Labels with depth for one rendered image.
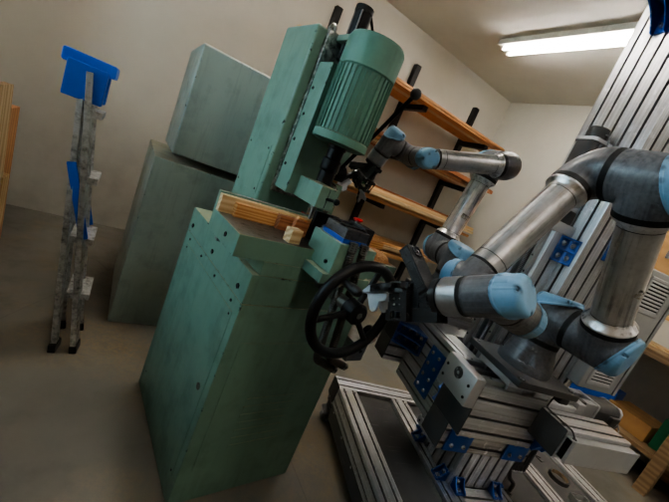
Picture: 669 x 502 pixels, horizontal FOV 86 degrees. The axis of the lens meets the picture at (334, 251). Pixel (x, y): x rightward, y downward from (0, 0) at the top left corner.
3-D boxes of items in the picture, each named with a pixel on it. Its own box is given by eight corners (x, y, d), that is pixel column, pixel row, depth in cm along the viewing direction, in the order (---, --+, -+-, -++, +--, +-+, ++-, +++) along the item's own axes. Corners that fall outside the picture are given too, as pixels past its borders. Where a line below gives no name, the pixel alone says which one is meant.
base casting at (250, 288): (239, 304, 94) (251, 273, 92) (186, 227, 136) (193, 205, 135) (358, 313, 123) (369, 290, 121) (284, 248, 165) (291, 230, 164)
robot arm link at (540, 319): (510, 288, 76) (485, 269, 70) (560, 315, 67) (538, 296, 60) (488, 318, 77) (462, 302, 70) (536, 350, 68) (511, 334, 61)
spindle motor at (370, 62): (332, 140, 99) (377, 24, 92) (301, 130, 112) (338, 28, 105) (374, 161, 110) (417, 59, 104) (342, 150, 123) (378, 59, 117)
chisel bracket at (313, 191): (312, 211, 109) (323, 185, 107) (291, 198, 120) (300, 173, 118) (331, 216, 114) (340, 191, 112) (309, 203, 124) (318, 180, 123)
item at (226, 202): (217, 210, 99) (223, 193, 98) (215, 208, 100) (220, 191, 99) (366, 248, 138) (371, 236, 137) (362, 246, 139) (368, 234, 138)
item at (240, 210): (233, 216, 100) (238, 203, 99) (231, 214, 101) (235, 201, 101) (380, 252, 140) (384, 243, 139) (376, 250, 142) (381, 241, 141)
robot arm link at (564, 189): (578, 129, 84) (428, 267, 78) (630, 135, 75) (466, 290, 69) (582, 169, 90) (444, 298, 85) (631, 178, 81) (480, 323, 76)
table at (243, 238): (245, 273, 80) (254, 249, 79) (206, 226, 102) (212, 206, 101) (409, 296, 119) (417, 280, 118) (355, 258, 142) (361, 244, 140)
